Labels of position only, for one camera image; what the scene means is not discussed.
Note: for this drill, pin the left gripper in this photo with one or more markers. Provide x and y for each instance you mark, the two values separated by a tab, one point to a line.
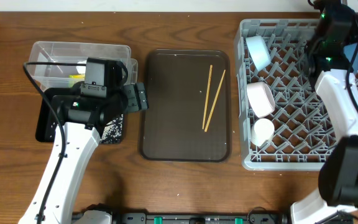
130	97

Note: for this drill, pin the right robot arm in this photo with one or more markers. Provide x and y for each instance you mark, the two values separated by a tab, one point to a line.
331	75

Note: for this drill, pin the white tissue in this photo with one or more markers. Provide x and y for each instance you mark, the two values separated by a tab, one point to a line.
81	67

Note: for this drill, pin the light blue bowl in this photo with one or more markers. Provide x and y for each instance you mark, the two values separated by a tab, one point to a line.
259	52

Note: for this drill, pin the black tray bin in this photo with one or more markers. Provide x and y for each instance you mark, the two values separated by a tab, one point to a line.
45	131

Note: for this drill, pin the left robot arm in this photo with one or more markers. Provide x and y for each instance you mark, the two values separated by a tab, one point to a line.
79	116

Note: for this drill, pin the dark blue plate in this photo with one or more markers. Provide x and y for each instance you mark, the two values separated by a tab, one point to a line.
348	52

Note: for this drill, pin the clear plastic bin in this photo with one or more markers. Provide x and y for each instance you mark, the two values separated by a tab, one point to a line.
53	76

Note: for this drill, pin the brown serving tray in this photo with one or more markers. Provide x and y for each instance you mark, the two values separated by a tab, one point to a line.
176	83

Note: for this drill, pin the yellow snack wrapper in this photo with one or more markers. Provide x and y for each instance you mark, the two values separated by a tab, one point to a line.
79	76

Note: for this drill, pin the grey dishwasher rack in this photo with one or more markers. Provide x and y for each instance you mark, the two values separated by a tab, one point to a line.
304	136

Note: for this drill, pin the white cup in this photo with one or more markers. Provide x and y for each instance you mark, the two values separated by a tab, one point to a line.
262	131

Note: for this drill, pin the right wooden chopstick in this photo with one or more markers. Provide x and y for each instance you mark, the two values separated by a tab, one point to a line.
215	100

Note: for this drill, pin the wooden chopstick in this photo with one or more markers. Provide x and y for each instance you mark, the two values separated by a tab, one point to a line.
215	100
207	96

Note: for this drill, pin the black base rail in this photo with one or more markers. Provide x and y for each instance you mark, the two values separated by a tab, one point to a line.
257	215

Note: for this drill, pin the scattered rice grains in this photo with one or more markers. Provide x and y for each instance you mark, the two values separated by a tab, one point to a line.
113	132

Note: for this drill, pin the left wooden chopstick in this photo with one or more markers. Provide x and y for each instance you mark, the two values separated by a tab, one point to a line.
207	96

